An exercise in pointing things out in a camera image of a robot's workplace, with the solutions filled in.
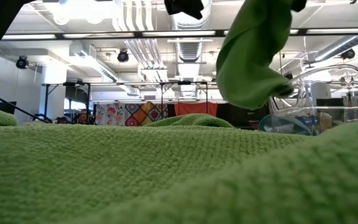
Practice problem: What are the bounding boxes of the light blue microfiber towel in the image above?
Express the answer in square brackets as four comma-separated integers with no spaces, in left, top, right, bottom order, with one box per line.
[258,114,314,136]

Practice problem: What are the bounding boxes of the black beam with light strips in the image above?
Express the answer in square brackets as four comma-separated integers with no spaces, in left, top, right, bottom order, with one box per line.
[1,27,358,40]

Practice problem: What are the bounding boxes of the white ceiling pipes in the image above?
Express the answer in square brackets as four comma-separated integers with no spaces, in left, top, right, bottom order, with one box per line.
[112,0,170,83]

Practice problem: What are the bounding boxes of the clear plastic basket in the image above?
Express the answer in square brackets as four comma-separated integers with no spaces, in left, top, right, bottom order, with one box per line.
[267,64,358,136]

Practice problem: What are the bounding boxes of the colourful patchwork quilt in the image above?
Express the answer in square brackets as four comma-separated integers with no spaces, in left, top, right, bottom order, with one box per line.
[124,101,169,128]

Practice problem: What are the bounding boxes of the black cabinet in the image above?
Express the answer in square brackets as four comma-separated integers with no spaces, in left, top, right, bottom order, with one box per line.
[218,103,270,131]

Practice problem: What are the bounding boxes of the floral patterned cloth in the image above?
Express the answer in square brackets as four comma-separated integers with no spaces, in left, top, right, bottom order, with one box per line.
[94,102,126,127]

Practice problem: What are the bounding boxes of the seated person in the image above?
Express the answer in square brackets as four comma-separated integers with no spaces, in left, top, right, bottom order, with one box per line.
[75,108,93,125]

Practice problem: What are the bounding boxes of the dark monitor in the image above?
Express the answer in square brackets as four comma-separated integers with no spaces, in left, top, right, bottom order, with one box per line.
[0,101,17,116]

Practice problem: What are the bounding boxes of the silver ventilation duct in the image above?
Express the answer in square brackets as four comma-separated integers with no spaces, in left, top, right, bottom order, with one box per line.
[168,9,213,97]
[314,34,358,62]

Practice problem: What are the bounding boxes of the black station frame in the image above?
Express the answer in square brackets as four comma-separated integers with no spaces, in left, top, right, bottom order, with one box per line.
[159,80,210,103]
[41,81,92,123]

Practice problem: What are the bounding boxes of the white rectangular air duct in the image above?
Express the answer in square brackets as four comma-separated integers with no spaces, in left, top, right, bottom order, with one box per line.
[68,42,141,96]

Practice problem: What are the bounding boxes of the thin black cable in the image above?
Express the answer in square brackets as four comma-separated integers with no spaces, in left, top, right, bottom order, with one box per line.
[0,88,52,124]

